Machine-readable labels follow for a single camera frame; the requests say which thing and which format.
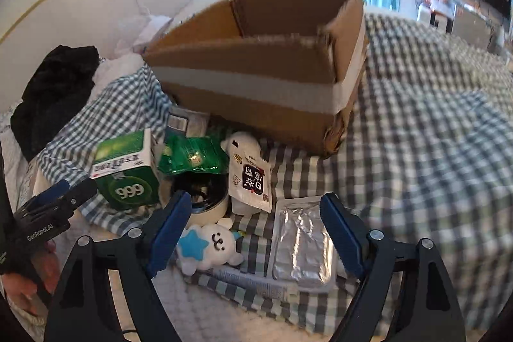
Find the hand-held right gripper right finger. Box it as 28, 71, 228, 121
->
319, 192, 467, 342

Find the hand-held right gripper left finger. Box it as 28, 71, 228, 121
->
43, 190, 193, 342

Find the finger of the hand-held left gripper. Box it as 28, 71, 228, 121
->
16, 179, 72, 214
44, 178, 99, 219

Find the dark round container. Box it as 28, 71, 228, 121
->
170, 171, 229, 224

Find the white ointment tube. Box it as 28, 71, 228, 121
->
200, 266, 299, 300

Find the taped cardboard box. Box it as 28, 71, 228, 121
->
142, 0, 368, 158

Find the person's left hand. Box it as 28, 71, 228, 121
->
0, 240, 61, 322

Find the silver blister pack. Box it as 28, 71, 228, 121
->
266, 197, 339, 288

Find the green medicine box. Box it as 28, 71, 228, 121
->
91, 128, 161, 211

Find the white bear plush blue star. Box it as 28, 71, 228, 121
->
176, 218, 246, 275

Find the green sachet packet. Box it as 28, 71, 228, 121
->
157, 134, 229, 176

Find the white snack packet black label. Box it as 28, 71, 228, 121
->
228, 147, 273, 213

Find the black clothing pile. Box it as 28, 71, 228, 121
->
10, 45, 100, 162

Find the small grey box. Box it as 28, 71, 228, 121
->
166, 107, 211, 138

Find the checkered blanket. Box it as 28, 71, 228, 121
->
36, 11, 513, 342

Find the white plush toy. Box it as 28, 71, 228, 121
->
220, 131, 261, 155

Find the white plastic bag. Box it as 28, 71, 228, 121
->
114, 5, 173, 58

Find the cluttered television stand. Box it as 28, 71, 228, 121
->
417, 0, 513, 58

